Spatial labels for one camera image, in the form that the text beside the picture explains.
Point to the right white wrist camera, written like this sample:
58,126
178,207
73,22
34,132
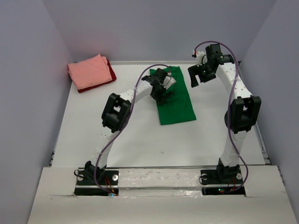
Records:
200,57

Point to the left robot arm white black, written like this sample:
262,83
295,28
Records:
117,113

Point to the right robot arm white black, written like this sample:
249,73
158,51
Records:
242,112

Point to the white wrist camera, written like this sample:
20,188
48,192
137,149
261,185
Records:
168,82
200,57

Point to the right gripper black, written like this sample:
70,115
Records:
194,70

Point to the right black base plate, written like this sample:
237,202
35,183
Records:
213,186

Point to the pink folded t shirt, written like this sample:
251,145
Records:
90,72

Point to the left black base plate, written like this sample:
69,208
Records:
85,185

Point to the white cardboard front cover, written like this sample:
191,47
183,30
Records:
162,196

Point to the dark red folded t shirt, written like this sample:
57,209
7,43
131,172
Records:
113,78

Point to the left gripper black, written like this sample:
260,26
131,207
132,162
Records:
159,98

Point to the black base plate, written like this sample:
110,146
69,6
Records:
213,186
85,185

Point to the green t shirt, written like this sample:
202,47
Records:
177,108

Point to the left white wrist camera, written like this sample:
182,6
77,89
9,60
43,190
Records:
168,82

